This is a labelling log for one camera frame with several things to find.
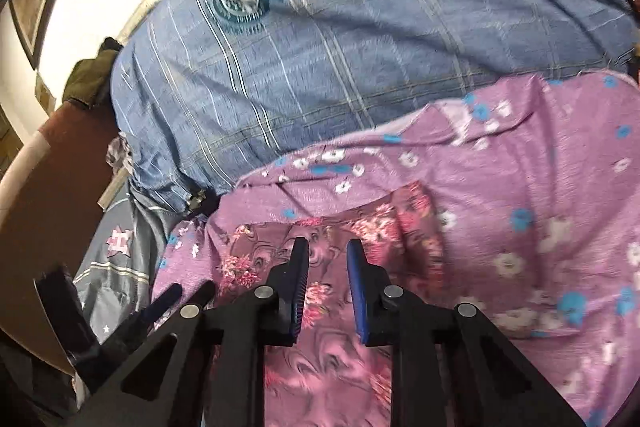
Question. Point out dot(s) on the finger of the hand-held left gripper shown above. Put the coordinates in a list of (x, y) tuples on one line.
[(150, 309)]

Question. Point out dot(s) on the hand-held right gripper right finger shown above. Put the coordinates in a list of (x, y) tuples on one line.
[(357, 292)]

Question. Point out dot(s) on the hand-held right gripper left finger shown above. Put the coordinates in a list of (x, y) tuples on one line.
[(299, 289)]

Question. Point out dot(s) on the maroon floral garment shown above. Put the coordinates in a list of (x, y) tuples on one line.
[(325, 372)]

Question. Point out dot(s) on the grey garment with print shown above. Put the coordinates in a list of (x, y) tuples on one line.
[(125, 257)]

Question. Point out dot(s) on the grey patterned crumpled cloth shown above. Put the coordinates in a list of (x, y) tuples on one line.
[(120, 157)]

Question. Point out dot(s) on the lilac flowered cloth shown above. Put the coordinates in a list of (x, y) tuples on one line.
[(500, 187)]

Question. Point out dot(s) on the olive green cloth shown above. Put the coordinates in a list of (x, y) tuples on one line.
[(90, 79)]

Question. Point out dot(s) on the blue striped shirt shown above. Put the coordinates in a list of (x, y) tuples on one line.
[(375, 32)]

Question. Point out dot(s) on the framed wall picture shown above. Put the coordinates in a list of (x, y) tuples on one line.
[(35, 2)]

